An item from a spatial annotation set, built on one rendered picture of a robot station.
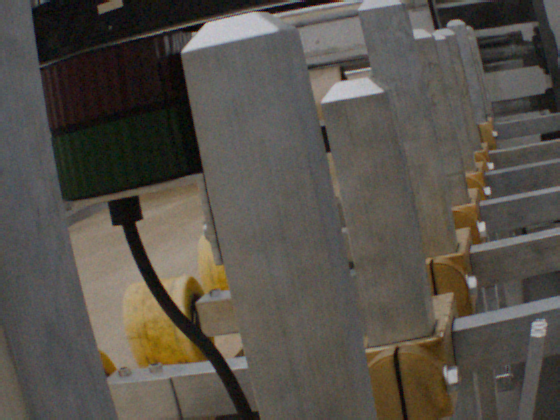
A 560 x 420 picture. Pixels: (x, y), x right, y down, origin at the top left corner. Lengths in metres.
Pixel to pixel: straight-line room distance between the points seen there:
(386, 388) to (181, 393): 0.15
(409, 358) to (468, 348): 0.08
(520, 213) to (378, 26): 0.36
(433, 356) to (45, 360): 0.49
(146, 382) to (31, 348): 0.58
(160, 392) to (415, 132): 0.29
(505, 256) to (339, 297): 0.55
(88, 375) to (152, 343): 0.80
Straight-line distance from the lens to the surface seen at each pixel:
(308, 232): 0.41
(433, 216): 0.91
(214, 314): 0.99
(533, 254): 0.96
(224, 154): 0.41
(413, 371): 0.65
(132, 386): 0.76
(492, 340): 0.71
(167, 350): 0.99
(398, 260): 0.66
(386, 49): 0.90
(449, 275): 0.89
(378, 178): 0.66
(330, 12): 3.03
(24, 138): 0.19
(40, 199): 0.19
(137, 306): 1.00
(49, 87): 0.42
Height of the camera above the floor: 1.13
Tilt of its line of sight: 6 degrees down
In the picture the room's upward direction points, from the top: 12 degrees counter-clockwise
